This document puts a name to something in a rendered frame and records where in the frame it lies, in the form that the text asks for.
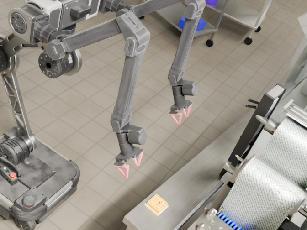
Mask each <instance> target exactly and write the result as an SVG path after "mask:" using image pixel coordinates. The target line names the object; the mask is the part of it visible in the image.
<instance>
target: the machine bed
mask: <svg viewBox="0 0 307 230"><path fill-rule="evenodd" d="M254 112H255V111H254V108H252V109H251V110H250V111H248V112H247V113H246V114H245V115H244V116H242V117H241V118H240V119H239V120H238V121H236V122H235V123H234V124H233V125H232V126H231V127H229V128H228V129H227V130H226V131H225V132H223V133H222V134H221V135H220V136H219V137H218V138H217V139H215V140H214V141H213V142H212V143H211V144H209V145H208V146H207V147H206V148H205V149H203V150H202V151H201V152H200V153H199V154H197V155H196V156H195V157H194V158H193V159H191V160H190V161H189V162H188V163H187V164H185V165H184V166H183V167H182V168H181V169H180V170H179V171H177V172H176V173H175V174H174V175H173V176H172V177H170V178H169V179H168V180H167V181H166V182H164V183H163V184H162V185H161V186H160V187H158V188H157V189H156V190H155V191H154V192H152V193H151V194H150V195H149V196H148V197H147V198H146V199H144V200H143V201H142V202H141V203H140V204H138V205H137V206H136V207H135V208H134V209H132V210H131V211H130V212H129V213H128V214H126V215H125V216H124V218H123V223H125V224H126V225H127V226H128V227H129V228H130V229H131V230H173V229H174V228H175V227H176V226H177V225H178V224H179V223H180V222H181V221H182V220H183V219H184V218H185V217H186V216H187V215H188V214H189V213H190V212H191V211H192V210H193V209H194V208H195V207H196V206H197V205H198V204H199V203H200V202H201V201H202V200H203V199H204V198H205V197H206V196H207V195H208V194H209V193H210V192H211V191H212V190H213V189H214V188H215V187H216V186H217V184H218V183H219V182H220V181H221V178H222V177H221V176H222V175H220V173H221V171H222V169H223V165H224V164H225V163H226V161H227V160H228V158H229V157H230V155H231V153H232V151H233V149H234V148H235V146H236V144H237V142H238V141H239V139H240V136H241V135H242V133H243V131H244V129H245V128H246V126H247V124H248V122H249V121H250V119H251V117H252V115H253V113H254ZM271 137H272V135H271V134H270V133H268V132H267V131H265V130H264V129H263V130H262V132H261V134H260V135H259V137H258V139H257V140H256V142H255V144H254V145H253V147H252V149H251V150H250V152H249V154H248V155H247V157H246V159H249V158H250V157H251V156H253V155H254V154H256V157H260V155H261V153H262V152H263V150H264V148H265V147H266V145H267V144H268V142H269V140H270V139H271ZM223 186H224V185H222V186H221V187H220V188H219V189H218V190H217V191H216V192H215V194H214V195H213V196H212V197H211V198H210V199H209V200H208V201H207V202H206V203H205V204H204V205H203V206H202V207H201V208H200V209H199V210H198V211H197V212H196V213H195V214H194V215H193V216H192V217H191V218H190V219H189V220H188V221H187V222H186V223H185V224H184V226H183V227H182V228H181V229H180V230H187V229H188V228H189V227H190V226H191V225H192V224H193V223H194V222H195V221H196V219H197V218H198V217H199V216H200V215H201V214H202V213H203V212H204V211H205V207H206V206H207V205H208V204H209V203H210V202H212V203H214V201H215V200H216V198H217V196H218V195H219V193H220V191H221V189H222V188H223ZM156 194H157V195H158V196H159V197H161V198H162V199H163V200H164V201H166V202H167V203H168V204H167V205H168V207H167V208H166V209H165V210H164V211H163V212H162V213H161V214H160V215H159V216H157V215H156V214H155V213H154V212H153V211H151V210H150V209H149V208H148V207H146V206H145V205H144V204H145V203H146V202H148V201H149V200H150V199H151V198H152V197H153V196H154V195H156ZM305 219H306V217H305V216H303V215H302V214H300V213H299V212H297V213H296V214H295V216H294V217H293V218H292V219H291V221H292V222H293V223H294V224H296V225H297V226H299V227H301V225H302V224H303V222H304V221H305Z"/></svg>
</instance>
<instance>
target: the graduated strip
mask: <svg viewBox="0 0 307 230"><path fill-rule="evenodd" d="M223 184H224V183H223V182H222V181H220V182H219V183H218V184H217V186H216V187H215V188H214V189H213V190H212V191H211V192H210V193H209V194H208V195H207V196H206V197H205V198H204V199H203V200H202V201H201V202H200V203H199V204H198V205H197V206H196V207H195V208H194V209H193V210H192V211H191V212H190V213H189V214H188V215H187V216H186V217H185V218H184V219H183V220H182V221H181V222H180V223H179V224H178V225H177V226H176V227H175V228H174V229H173V230H180V229H181V228H182V227H183V226H184V224H185V223H186V222H187V221H188V220H189V219H190V218H191V217H192V216H193V215H194V214H195V213H196V212H197V211H198V210H199V209H200V208H201V207H202V206H203V205H204V204H205V203H206V202H207V201H208V200H209V199H210V198H211V197H212V196H213V195H214V194H215V192H216V191H217V190H218V189H219V188H220V187H221V186H222V185H223Z"/></svg>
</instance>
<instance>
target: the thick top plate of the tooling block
mask: <svg viewBox="0 0 307 230"><path fill-rule="evenodd" d="M207 211H209V209H206V210H205V211H204V212H203V213H202V214H201V215H200V216H199V217H198V218H197V219H196V221H195V222H194V223H193V224H192V225H191V226H190V227H189V228H188V229H187V230H196V227H197V226H198V225H199V224H200V223H204V224H205V230H234V229H233V228H232V227H230V226H229V225H228V224H226V223H225V222H224V221H223V220H221V219H220V218H219V217H217V216H216V215H215V216H214V217H213V219H212V220H208V219H207V218H206V217H205V214H206V213H207Z"/></svg>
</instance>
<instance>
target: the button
mask: <svg viewBox="0 0 307 230"><path fill-rule="evenodd" d="M167 204H168V203H167V202H166V201H164V200H163V199H162V198H161V197H159V196H158V195H157V194H156V195H154V196H153V197H152V198H151V199H150V200H149V201H148V202H147V204H146V205H147V206H148V207H150V208H151V209H152V210H153V211H154V212H156V213H157V214H159V213H160V212H161V211H162V210H163V209H164V208H165V207H166V206H167Z"/></svg>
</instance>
